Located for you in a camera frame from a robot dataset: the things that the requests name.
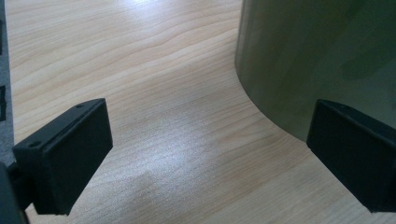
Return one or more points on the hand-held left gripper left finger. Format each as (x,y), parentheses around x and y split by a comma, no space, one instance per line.
(65,155)

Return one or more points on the green plastic trash bin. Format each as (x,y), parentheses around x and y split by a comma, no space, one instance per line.
(295,62)

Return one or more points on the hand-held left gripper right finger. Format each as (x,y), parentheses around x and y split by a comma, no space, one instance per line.
(355,155)

